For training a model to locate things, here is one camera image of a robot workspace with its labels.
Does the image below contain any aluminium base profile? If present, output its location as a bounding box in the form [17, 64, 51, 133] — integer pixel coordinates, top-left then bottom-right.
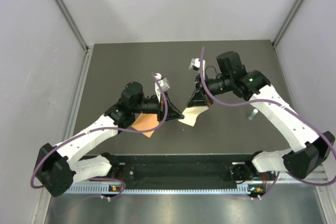
[275, 170, 329, 183]

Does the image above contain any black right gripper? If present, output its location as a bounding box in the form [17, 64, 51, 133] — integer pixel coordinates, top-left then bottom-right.
[188, 72, 233, 107]

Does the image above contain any white slotted cable duct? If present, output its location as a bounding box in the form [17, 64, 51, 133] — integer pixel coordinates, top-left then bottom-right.
[65, 183, 266, 195]

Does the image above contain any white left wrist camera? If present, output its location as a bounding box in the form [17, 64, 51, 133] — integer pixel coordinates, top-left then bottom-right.
[154, 72, 171, 101]

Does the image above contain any left aluminium frame post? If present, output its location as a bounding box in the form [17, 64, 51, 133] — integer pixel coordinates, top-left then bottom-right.
[54, 0, 89, 51]

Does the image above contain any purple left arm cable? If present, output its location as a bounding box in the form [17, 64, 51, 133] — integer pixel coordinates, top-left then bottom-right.
[30, 72, 170, 201]

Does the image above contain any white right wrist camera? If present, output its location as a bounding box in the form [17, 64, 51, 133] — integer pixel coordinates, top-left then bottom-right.
[189, 58, 206, 72]

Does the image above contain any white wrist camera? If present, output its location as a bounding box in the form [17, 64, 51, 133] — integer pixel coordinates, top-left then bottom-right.
[154, 72, 171, 101]
[189, 58, 206, 72]

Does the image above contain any right aluminium frame post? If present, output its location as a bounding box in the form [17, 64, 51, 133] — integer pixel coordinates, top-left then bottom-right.
[272, 0, 305, 49]

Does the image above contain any small white green glue bottle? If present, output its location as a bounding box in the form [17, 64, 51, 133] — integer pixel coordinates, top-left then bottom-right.
[248, 109, 258, 120]

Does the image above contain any aluminium frame post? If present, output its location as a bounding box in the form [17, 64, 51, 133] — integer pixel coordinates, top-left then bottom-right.
[54, 0, 89, 51]
[272, 0, 305, 49]

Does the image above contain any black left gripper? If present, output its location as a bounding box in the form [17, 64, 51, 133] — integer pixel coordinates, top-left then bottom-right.
[132, 92, 184, 124]

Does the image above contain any cream paper letter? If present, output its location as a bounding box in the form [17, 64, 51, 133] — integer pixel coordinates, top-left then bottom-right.
[178, 106, 209, 127]

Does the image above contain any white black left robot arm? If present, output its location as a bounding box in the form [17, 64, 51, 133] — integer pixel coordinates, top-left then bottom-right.
[32, 78, 184, 197]

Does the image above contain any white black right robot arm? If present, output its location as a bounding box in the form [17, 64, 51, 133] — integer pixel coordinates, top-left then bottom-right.
[180, 51, 335, 181]

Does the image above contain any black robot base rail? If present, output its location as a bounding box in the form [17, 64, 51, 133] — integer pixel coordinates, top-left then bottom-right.
[91, 154, 261, 183]

